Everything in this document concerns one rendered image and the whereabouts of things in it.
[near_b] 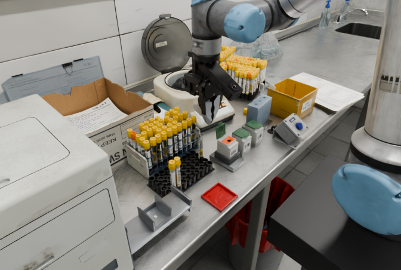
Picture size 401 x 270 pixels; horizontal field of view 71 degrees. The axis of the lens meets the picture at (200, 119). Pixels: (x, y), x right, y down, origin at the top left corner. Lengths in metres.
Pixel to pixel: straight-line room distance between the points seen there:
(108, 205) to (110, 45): 0.75
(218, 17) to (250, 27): 0.08
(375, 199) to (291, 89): 0.77
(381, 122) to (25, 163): 0.48
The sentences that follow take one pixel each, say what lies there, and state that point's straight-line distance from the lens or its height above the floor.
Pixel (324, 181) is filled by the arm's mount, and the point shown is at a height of 0.95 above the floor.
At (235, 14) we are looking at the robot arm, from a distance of 0.60.
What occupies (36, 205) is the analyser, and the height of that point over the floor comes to 1.15.
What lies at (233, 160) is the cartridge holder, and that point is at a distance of 0.83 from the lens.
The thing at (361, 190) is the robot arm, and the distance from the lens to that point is 0.48.
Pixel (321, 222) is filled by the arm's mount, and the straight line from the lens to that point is 0.66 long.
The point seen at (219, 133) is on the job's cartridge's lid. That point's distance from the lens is 0.81.
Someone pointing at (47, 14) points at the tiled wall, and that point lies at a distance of 1.02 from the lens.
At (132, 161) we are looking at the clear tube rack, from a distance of 0.84.
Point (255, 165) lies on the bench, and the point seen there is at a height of 0.88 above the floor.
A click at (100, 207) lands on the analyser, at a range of 0.48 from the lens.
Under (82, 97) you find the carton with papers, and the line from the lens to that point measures 1.05.
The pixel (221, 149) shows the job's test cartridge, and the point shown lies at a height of 0.93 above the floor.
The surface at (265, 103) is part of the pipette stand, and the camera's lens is 0.97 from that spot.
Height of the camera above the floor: 1.43
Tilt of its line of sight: 32 degrees down
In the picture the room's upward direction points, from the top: straight up
